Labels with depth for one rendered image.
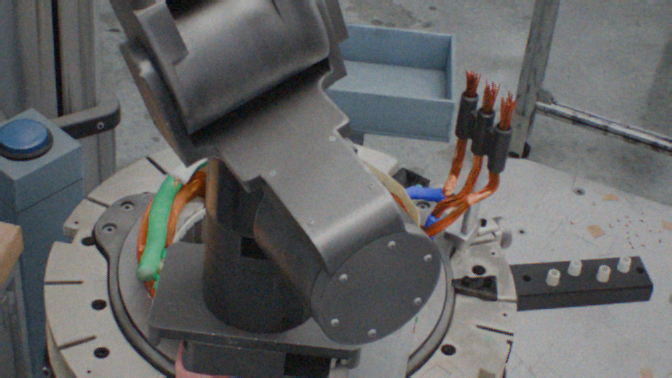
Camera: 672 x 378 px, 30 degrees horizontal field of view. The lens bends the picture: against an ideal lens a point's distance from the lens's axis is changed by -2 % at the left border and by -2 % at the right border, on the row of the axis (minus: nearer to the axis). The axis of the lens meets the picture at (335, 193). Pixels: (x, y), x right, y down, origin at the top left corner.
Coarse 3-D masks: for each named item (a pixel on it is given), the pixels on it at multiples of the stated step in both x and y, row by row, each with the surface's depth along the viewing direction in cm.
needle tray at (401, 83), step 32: (352, 32) 118; (384, 32) 118; (416, 32) 118; (352, 64) 120; (384, 64) 120; (416, 64) 120; (448, 64) 118; (352, 96) 110; (384, 96) 110; (416, 96) 110; (448, 96) 114; (352, 128) 112; (384, 128) 112; (416, 128) 112; (448, 128) 111
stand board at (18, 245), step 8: (0, 224) 93; (8, 224) 94; (0, 232) 93; (8, 232) 93; (16, 232) 93; (0, 240) 92; (8, 240) 92; (16, 240) 93; (0, 248) 92; (8, 248) 92; (16, 248) 93; (0, 256) 91; (8, 256) 92; (16, 256) 94; (0, 264) 91; (8, 264) 92; (0, 272) 91; (8, 272) 93; (0, 280) 91
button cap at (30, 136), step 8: (16, 120) 106; (24, 120) 106; (32, 120) 107; (8, 128) 105; (16, 128) 105; (24, 128) 105; (32, 128) 106; (40, 128) 106; (0, 136) 105; (8, 136) 105; (16, 136) 105; (24, 136) 105; (32, 136) 105; (40, 136) 105; (0, 144) 105; (8, 144) 104; (16, 144) 104; (24, 144) 104; (32, 144) 104; (40, 144) 105; (16, 152) 104; (24, 152) 104; (32, 152) 104
